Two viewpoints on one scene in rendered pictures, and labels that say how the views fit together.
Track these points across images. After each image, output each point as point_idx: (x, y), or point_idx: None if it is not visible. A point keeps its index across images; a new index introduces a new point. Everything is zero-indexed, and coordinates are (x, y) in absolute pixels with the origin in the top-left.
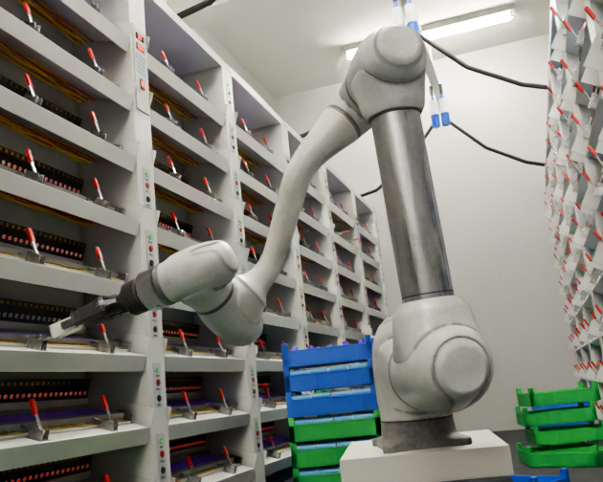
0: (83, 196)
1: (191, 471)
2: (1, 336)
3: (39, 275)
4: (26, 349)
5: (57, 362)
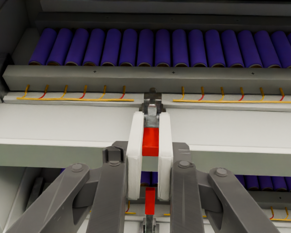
0: None
1: None
2: (88, 80)
3: None
4: (104, 134)
5: (200, 163)
